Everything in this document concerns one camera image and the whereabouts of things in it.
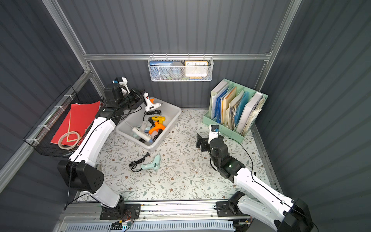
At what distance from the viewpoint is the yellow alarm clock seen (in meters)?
0.89

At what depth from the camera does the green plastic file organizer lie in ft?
A: 2.96

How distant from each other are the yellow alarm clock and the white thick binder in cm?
33

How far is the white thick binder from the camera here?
88 centimetres
